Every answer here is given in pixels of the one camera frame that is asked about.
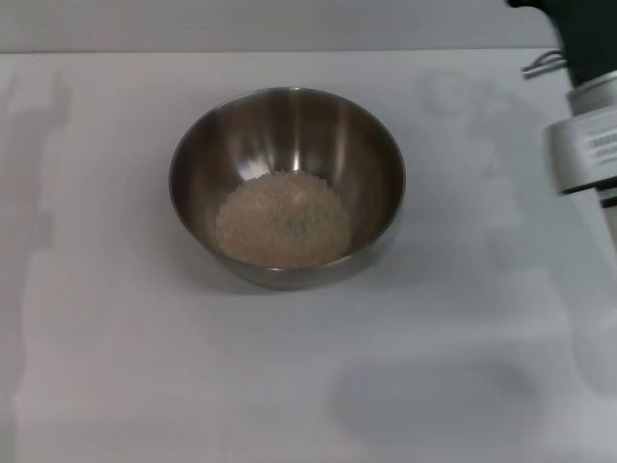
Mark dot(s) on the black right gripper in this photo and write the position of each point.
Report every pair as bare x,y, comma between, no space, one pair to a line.
588,38

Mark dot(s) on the stainless steel mixing bowl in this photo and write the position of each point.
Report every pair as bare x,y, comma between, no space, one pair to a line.
289,135

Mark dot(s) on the white rice grains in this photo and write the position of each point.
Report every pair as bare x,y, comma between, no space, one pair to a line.
284,222

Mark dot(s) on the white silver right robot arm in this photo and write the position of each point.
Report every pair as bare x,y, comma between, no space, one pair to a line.
578,144

